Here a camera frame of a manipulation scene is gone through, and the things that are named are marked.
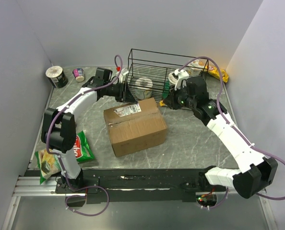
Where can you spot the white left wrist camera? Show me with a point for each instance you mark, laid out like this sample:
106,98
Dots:
123,73

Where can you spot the pink yogurt cup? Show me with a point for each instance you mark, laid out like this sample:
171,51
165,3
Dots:
78,74

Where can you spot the black can white lid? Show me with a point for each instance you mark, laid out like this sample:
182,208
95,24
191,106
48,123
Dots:
56,76

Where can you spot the black wire basket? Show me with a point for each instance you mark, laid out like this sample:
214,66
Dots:
141,63

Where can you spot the green canister in basket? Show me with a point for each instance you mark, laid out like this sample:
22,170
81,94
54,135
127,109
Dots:
166,90

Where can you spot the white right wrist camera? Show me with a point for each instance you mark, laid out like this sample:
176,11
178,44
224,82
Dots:
182,75

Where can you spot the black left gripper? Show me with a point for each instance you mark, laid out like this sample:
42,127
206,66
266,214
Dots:
128,97

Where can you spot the brown cardboard box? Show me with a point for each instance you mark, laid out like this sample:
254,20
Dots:
135,127

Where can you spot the white lidded jar in basket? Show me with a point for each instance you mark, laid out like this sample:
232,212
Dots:
143,88

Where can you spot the yellow snack bag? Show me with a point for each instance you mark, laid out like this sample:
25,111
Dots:
213,71

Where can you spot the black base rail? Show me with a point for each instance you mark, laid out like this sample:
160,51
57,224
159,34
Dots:
133,185

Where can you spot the white yogurt cup behind basket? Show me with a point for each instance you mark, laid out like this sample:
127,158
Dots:
194,68

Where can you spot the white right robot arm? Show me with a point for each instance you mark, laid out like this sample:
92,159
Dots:
255,171

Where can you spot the green Chuba chips bag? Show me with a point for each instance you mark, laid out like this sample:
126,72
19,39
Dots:
48,163

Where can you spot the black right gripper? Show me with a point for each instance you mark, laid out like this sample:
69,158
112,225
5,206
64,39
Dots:
170,101

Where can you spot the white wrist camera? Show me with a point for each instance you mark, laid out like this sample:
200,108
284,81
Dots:
182,75
123,73

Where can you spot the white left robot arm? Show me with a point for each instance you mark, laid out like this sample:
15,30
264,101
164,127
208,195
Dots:
59,125

